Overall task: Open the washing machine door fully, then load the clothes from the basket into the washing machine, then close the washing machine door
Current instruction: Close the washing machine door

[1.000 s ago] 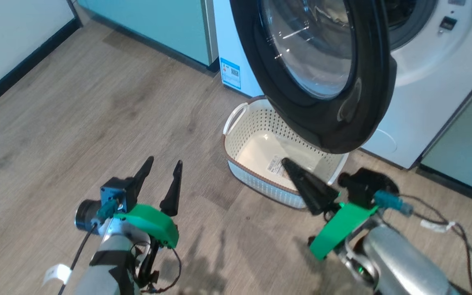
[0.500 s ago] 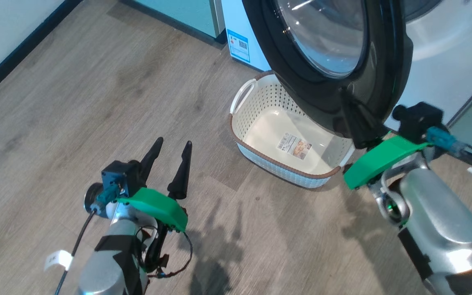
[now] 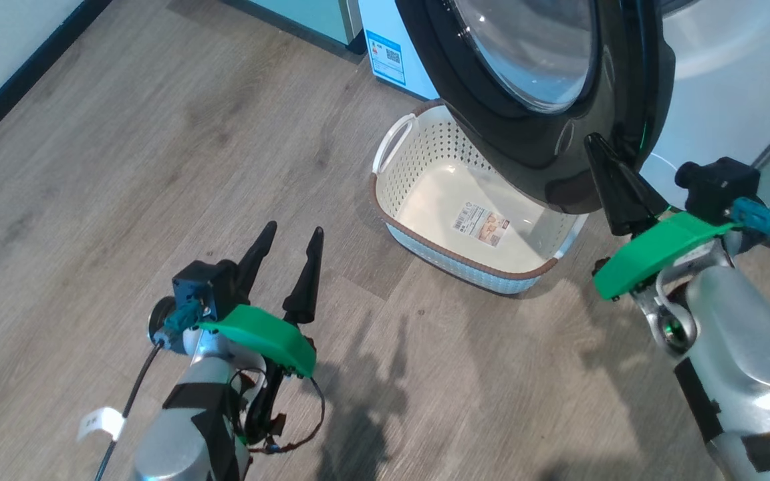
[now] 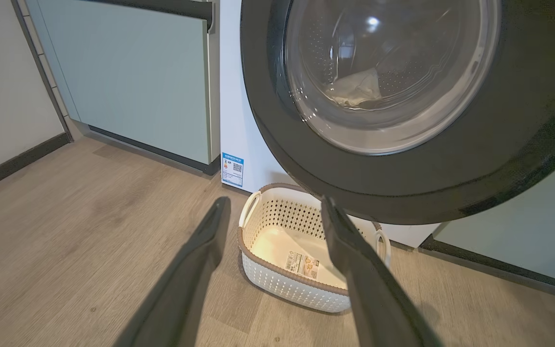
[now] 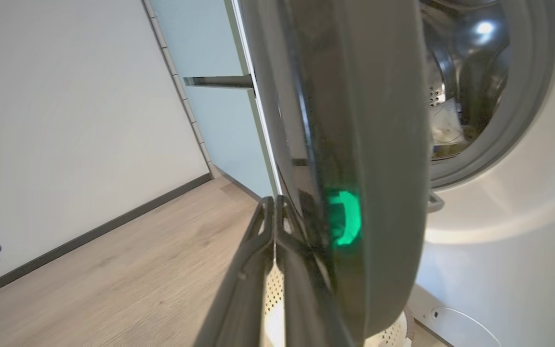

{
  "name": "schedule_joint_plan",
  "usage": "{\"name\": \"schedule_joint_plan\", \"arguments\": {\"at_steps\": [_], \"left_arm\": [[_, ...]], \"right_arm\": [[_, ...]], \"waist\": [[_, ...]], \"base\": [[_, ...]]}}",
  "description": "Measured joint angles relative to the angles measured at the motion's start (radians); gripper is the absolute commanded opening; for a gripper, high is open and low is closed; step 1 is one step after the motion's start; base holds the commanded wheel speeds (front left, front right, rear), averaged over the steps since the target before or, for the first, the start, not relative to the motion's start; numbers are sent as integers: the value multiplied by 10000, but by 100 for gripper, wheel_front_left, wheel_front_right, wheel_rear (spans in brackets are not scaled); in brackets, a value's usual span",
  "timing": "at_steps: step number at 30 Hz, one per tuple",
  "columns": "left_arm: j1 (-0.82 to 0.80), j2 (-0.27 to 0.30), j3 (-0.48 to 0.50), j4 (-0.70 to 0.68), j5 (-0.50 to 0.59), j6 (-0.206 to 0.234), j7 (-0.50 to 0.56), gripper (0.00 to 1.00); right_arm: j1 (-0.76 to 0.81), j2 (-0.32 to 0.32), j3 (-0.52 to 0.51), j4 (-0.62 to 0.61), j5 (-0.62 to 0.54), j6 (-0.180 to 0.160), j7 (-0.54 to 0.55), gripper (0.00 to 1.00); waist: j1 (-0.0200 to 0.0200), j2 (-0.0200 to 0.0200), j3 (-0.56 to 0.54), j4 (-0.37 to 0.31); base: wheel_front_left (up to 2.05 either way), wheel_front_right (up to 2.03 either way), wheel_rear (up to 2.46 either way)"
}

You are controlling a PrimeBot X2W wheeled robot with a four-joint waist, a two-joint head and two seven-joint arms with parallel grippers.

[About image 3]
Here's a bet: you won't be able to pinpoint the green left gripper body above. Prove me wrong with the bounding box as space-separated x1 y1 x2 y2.
197 304 317 379

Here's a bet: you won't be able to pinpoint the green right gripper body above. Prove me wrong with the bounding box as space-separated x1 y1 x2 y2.
592 210 737 302

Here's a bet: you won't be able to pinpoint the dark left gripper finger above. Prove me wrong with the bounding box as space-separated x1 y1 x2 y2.
282 226 325 327
235 222 278 306

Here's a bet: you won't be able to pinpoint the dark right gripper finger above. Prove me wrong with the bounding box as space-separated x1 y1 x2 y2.
584 132 670 236

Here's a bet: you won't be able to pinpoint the dark round washing machine door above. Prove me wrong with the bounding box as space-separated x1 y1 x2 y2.
395 0 677 216

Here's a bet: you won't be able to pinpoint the cream perforated laundry basket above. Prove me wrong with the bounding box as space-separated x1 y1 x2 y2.
370 99 590 296

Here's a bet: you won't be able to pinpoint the basket label sticker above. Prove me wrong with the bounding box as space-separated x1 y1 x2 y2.
451 203 512 249

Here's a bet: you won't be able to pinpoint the white washing machine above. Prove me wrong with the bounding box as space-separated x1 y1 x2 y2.
357 0 770 209

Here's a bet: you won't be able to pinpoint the blue white energy label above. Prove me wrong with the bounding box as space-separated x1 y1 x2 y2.
364 29 408 87

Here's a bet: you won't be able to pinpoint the pale green side cabinet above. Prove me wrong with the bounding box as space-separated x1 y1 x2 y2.
219 0 368 56

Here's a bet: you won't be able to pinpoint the black skirting board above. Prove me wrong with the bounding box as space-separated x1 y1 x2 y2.
0 0 114 165

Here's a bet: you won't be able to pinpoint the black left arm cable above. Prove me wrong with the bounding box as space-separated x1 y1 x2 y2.
94 341 165 481

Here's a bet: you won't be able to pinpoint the white cable tag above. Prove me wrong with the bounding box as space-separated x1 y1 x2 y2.
77 406 126 442

